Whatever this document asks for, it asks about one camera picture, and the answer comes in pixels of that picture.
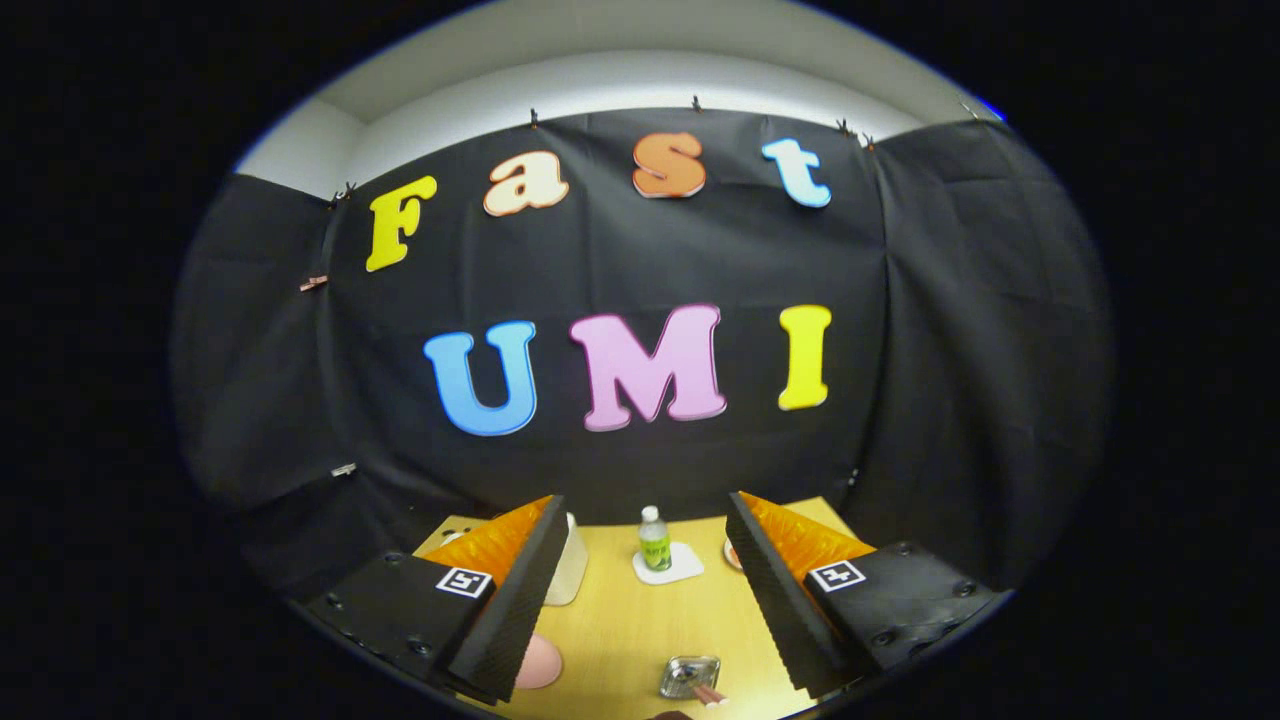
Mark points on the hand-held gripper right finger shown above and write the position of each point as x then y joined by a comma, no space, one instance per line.
780,600

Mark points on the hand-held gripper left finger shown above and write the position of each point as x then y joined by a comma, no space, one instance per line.
510,610

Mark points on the pink round plate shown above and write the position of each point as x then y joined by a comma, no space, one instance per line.
540,662

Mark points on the white plate with food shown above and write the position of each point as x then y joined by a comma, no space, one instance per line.
733,555

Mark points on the white toaster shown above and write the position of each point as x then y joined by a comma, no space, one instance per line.
568,565

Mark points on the white divided condiment tray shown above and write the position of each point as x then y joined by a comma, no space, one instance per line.
455,536

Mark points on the white square coaster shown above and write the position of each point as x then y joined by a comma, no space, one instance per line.
688,565

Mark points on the square metal strainer tray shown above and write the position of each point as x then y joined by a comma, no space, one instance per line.
680,672

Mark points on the green label drink bottle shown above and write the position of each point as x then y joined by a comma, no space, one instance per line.
655,545

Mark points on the copper clip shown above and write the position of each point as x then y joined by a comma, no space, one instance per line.
313,283

